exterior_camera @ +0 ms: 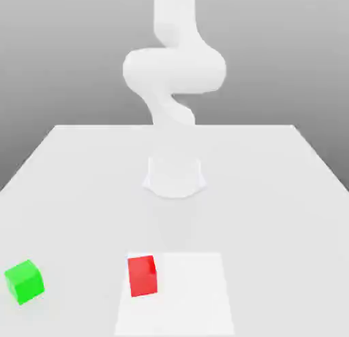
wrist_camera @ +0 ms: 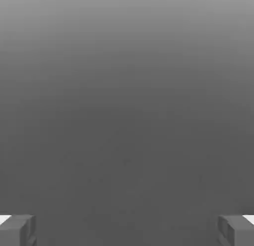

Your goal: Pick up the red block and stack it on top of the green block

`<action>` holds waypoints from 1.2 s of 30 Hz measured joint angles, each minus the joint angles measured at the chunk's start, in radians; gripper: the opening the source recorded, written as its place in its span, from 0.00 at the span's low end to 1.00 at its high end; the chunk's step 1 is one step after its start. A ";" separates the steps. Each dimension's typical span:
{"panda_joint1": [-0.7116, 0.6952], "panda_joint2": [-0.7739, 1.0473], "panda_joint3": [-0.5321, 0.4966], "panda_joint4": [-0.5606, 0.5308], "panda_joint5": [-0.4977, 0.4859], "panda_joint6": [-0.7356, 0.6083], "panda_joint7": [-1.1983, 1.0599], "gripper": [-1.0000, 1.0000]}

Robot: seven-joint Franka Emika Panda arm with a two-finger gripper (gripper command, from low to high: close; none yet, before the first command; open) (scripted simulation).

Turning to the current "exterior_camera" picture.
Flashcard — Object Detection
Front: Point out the small red cube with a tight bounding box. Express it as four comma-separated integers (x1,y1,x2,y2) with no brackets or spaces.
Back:
127,255,158,298

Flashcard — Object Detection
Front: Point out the small green cube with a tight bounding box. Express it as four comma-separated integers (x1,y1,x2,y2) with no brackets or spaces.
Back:
3,259,46,306

